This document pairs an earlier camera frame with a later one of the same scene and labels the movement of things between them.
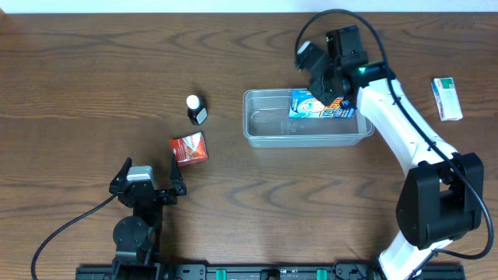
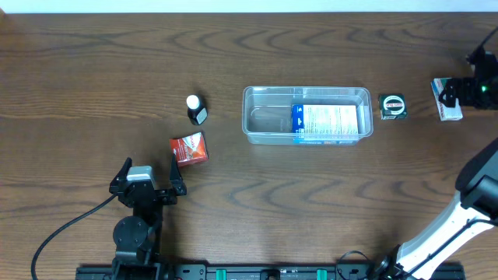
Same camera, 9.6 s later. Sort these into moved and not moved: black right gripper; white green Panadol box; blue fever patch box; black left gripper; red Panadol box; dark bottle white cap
Moved: black right gripper; blue fever patch box
Not moved: red Panadol box; black left gripper; dark bottle white cap; white green Panadol box
